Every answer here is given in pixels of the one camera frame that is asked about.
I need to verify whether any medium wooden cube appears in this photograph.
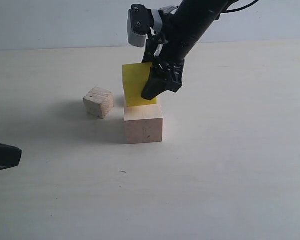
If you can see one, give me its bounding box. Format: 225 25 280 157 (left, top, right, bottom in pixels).
83 87 114 119

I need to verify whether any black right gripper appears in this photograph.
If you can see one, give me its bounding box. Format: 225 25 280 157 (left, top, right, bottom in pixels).
141 0 236 101

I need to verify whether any thin black cable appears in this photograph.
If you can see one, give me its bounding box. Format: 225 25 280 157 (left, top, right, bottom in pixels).
224 0 261 13

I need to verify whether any yellow cube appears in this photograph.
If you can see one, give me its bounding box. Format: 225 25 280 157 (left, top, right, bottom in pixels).
122 62 157 107

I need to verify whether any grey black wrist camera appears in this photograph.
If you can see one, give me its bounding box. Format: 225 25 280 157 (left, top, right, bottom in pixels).
127 4 164 48

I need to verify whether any large light wooden cube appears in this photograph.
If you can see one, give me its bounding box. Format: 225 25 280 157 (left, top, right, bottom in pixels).
124 98 164 144

